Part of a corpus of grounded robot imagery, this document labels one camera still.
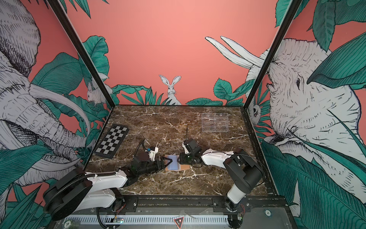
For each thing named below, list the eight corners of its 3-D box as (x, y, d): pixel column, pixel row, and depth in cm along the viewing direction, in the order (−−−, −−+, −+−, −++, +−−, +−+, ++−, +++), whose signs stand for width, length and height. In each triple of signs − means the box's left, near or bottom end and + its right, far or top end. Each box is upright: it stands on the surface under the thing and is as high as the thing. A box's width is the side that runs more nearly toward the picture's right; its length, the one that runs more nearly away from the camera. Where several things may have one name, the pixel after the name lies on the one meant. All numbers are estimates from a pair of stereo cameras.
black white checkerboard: (96, 154, 94) (93, 151, 91) (115, 127, 108) (113, 124, 105) (113, 159, 92) (110, 156, 89) (130, 131, 107) (128, 128, 103)
